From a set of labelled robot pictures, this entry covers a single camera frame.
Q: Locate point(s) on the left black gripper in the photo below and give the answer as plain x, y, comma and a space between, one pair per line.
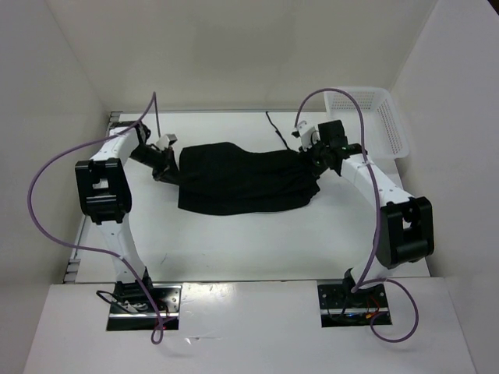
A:
167, 171

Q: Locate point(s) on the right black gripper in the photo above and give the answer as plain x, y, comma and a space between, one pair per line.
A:
316, 170

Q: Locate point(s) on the black shorts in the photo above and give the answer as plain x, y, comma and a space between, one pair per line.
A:
223, 179

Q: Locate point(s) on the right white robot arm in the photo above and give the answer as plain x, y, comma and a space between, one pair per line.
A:
404, 224

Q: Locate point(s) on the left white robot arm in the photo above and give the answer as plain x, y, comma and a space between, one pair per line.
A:
106, 198

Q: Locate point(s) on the white perforated plastic basket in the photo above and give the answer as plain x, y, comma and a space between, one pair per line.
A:
384, 134

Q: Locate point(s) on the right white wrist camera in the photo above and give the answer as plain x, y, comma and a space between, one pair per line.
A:
307, 134

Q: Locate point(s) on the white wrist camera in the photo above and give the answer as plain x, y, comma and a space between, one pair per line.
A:
166, 141
307, 134

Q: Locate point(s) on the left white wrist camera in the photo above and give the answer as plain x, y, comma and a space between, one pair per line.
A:
166, 141

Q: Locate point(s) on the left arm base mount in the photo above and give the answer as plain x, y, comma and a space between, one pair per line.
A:
126, 316

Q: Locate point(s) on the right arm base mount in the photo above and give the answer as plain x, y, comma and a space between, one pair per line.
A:
340, 308

